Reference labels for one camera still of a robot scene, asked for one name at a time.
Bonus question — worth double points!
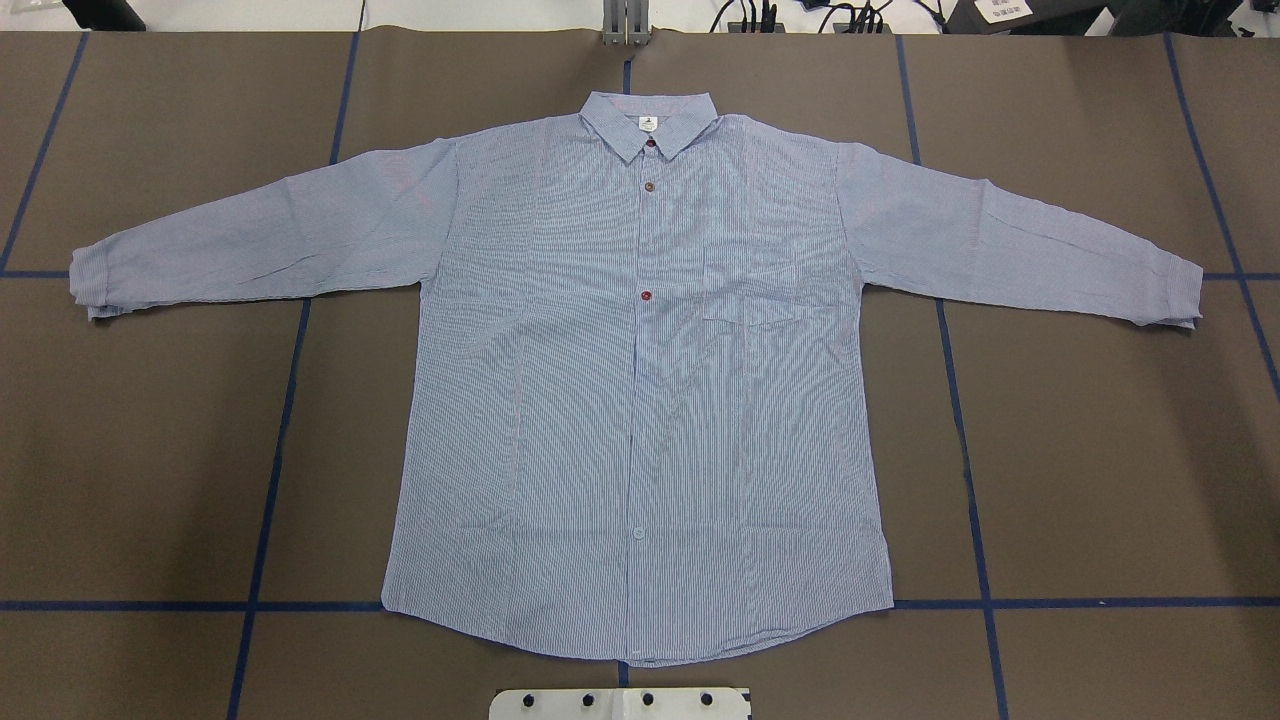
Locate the grey aluminium frame post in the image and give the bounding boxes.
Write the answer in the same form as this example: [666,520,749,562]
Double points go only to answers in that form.
[602,0,652,47]

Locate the grey USB hub right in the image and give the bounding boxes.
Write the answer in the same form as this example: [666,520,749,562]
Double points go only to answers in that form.
[819,1,893,35]

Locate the black box with label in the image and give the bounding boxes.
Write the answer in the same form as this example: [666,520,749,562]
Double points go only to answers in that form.
[943,1,1108,36]

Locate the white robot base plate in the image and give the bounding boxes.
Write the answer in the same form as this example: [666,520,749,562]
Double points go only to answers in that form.
[488,687,755,719]

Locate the grey USB hub left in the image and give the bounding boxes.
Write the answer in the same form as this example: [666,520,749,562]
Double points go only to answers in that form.
[716,1,785,35]

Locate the grey usb hub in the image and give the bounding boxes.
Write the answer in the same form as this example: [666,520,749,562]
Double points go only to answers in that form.
[819,1,893,35]
[716,1,785,35]

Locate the light blue striped shirt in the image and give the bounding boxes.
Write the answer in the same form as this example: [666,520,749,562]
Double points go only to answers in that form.
[69,92,1203,667]

